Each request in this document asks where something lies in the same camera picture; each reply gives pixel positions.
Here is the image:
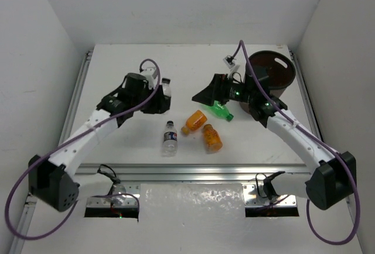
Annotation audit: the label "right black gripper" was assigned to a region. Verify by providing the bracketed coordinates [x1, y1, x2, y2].
[192, 73, 254, 105]

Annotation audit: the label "clear bottle black label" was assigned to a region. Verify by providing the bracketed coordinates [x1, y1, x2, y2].
[161, 78, 172, 102]

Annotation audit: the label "orange bottle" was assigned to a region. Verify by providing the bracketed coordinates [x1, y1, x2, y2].
[181, 110, 207, 135]
[203, 123, 223, 153]

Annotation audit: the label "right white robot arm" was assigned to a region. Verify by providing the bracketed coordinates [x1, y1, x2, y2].
[192, 67, 356, 210]

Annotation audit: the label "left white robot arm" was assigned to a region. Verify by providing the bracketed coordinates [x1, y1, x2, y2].
[28, 72, 171, 212]

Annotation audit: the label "brown plastic bin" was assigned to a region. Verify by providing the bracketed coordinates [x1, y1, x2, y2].
[249, 50, 296, 98]

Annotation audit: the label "green plastic bottle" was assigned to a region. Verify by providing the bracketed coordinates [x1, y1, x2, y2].
[202, 101, 234, 122]

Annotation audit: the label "orange bottle front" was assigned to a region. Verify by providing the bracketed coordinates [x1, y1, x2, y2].
[203, 123, 223, 153]

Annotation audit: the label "clear pepsi water bottle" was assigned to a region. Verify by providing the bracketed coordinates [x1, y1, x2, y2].
[162, 121, 178, 157]

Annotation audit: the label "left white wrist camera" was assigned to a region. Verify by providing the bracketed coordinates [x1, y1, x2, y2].
[140, 67, 158, 90]

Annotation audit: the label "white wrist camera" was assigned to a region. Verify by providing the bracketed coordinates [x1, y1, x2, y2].
[140, 67, 158, 90]
[223, 56, 240, 74]

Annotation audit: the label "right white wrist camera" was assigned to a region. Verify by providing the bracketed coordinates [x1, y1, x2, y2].
[223, 56, 240, 74]

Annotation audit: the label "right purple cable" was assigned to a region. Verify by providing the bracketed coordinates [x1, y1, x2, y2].
[231, 40, 361, 245]

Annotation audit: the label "purple cable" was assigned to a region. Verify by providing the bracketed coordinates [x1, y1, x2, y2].
[231, 40, 361, 245]
[4, 59, 161, 241]

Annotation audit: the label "aluminium table frame rail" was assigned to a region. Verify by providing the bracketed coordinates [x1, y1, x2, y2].
[17, 47, 352, 217]

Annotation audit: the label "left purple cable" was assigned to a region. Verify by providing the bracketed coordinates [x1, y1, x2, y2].
[4, 59, 161, 241]

